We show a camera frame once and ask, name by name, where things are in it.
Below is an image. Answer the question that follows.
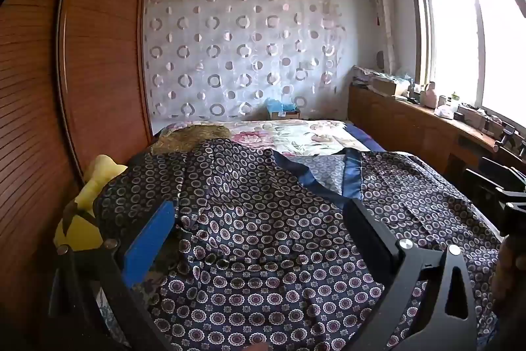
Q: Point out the yellow plush toy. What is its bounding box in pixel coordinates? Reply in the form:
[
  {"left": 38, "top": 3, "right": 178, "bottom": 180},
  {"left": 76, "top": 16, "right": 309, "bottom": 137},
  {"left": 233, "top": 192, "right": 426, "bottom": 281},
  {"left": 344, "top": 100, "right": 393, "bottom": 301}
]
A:
[{"left": 53, "top": 154, "right": 128, "bottom": 253}]

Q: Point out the tied-back window curtain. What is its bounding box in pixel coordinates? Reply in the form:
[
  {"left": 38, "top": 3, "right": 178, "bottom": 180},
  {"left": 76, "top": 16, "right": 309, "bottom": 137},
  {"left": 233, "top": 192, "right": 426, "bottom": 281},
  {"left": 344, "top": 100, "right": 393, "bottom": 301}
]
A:
[{"left": 368, "top": 0, "right": 397, "bottom": 74}]

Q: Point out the floral bed quilt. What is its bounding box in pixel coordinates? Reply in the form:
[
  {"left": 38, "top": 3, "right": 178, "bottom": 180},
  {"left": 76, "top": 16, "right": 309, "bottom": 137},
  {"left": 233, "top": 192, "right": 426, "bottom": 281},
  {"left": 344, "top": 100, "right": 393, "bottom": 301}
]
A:
[{"left": 154, "top": 120, "right": 387, "bottom": 191}]

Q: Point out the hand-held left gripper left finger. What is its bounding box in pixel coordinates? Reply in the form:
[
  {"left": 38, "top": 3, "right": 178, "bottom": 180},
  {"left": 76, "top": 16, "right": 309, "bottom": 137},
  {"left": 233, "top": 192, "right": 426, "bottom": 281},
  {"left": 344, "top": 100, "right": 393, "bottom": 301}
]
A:
[{"left": 48, "top": 200, "right": 181, "bottom": 351}]

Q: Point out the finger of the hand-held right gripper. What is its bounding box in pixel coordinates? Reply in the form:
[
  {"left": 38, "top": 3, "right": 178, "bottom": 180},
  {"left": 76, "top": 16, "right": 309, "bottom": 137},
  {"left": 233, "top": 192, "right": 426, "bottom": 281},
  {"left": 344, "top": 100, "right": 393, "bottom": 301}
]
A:
[{"left": 479, "top": 157, "right": 526, "bottom": 187}]

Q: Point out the dark circle-patterned garment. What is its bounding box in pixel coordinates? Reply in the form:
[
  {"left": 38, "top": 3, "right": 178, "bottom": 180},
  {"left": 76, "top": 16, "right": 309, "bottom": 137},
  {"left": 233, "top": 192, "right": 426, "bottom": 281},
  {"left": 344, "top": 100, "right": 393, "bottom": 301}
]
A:
[{"left": 92, "top": 137, "right": 504, "bottom": 351}]

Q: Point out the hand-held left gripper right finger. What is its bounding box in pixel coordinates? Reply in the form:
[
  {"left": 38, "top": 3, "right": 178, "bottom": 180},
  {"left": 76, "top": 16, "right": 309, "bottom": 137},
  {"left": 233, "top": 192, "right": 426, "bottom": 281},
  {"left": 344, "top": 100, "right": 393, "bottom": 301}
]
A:
[{"left": 343, "top": 200, "right": 479, "bottom": 351}]

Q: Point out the blue plastic bag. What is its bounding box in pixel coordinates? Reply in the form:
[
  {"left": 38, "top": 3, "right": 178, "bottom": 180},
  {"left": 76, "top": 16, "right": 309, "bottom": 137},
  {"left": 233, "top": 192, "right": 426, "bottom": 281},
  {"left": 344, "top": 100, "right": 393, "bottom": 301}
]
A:
[{"left": 265, "top": 97, "right": 299, "bottom": 115}]

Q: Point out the person's right hand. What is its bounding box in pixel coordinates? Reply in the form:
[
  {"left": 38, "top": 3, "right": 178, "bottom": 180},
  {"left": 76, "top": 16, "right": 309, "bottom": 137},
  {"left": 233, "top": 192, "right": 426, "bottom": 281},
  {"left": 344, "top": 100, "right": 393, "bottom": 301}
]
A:
[{"left": 491, "top": 236, "right": 526, "bottom": 319}]

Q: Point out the windowsill clutter of boxes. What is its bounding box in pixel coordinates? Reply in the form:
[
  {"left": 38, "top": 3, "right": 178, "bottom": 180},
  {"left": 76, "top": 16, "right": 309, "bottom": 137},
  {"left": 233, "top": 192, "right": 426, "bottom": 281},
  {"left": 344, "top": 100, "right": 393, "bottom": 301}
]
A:
[{"left": 456, "top": 103, "right": 526, "bottom": 154}]

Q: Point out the wooden windowsill cabinet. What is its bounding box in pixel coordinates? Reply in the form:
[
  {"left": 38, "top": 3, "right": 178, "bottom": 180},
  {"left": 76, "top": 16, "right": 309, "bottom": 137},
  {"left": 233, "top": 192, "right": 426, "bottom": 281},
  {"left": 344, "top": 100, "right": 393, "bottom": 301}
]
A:
[{"left": 347, "top": 82, "right": 526, "bottom": 204}]

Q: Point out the circle-print sheer curtain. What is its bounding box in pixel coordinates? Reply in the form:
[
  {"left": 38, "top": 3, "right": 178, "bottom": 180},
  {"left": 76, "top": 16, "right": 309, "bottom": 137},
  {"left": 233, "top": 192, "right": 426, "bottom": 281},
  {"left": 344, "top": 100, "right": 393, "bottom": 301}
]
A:
[{"left": 142, "top": 0, "right": 350, "bottom": 121}]

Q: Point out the flat cardboard box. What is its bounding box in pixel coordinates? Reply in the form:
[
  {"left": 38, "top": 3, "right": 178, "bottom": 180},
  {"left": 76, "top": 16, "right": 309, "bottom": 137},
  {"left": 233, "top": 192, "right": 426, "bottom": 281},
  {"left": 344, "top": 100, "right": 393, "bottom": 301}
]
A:
[{"left": 372, "top": 77, "right": 410, "bottom": 97}]

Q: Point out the window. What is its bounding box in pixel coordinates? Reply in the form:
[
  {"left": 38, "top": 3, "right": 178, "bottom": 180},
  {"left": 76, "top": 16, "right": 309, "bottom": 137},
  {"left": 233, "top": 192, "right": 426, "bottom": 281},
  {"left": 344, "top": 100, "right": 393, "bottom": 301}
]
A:
[{"left": 407, "top": 0, "right": 526, "bottom": 130}]

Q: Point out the brown patterned pillow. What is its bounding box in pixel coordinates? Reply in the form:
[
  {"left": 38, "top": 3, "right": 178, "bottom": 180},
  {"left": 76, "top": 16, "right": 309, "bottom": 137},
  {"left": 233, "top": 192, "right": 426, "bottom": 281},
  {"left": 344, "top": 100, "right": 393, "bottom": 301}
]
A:
[{"left": 150, "top": 124, "right": 233, "bottom": 154}]

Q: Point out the wooden headboard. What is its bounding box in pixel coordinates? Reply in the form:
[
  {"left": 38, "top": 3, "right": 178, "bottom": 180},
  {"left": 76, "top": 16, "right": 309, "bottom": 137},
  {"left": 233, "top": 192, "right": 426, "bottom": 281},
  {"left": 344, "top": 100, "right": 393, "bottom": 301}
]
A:
[{"left": 0, "top": 0, "right": 154, "bottom": 335}]

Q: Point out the patterned folded cloth pile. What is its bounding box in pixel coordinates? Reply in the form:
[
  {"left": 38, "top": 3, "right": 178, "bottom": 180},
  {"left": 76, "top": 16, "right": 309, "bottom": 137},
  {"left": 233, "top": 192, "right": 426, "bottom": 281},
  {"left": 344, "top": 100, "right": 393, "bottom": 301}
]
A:
[{"left": 352, "top": 65, "right": 384, "bottom": 89}]

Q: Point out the small cardboard box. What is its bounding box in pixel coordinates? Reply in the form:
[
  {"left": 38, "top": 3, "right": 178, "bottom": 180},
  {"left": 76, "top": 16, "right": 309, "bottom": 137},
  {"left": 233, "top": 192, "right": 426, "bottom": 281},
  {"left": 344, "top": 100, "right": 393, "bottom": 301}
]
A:
[{"left": 268, "top": 108, "right": 301, "bottom": 122}]

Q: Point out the pink container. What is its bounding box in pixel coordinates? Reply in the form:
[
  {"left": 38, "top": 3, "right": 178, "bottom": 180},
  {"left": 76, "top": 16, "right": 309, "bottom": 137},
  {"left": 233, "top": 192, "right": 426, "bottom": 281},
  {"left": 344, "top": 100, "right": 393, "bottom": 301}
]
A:
[{"left": 423, "top": 82, "right": 439, "bottom": 109}]

